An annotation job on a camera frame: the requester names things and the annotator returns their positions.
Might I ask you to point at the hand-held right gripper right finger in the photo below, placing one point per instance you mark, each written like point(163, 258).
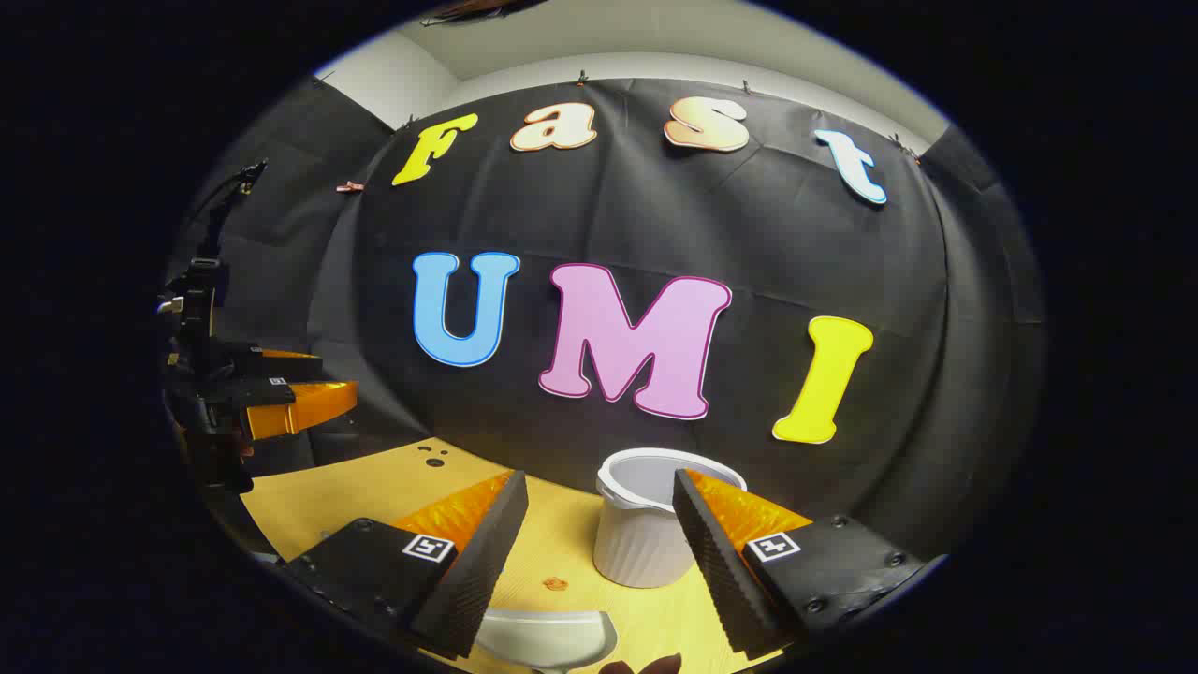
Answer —
point(721, 571)

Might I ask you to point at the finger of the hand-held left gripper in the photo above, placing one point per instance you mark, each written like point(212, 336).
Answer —
point(262, 363)
point(253, 393)

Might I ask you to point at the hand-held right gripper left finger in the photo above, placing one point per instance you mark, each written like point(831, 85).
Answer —
point(477, 571)

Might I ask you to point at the white ribbed garbage bin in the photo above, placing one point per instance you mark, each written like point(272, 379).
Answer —
point(636, 543)

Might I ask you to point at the white dustpan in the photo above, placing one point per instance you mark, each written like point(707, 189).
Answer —
point(543, 637)

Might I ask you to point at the wooden desktop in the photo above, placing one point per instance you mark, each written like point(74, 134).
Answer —
point(374, 487)

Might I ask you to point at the black backdrop cloth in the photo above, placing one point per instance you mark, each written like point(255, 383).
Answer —
point(655, 225)

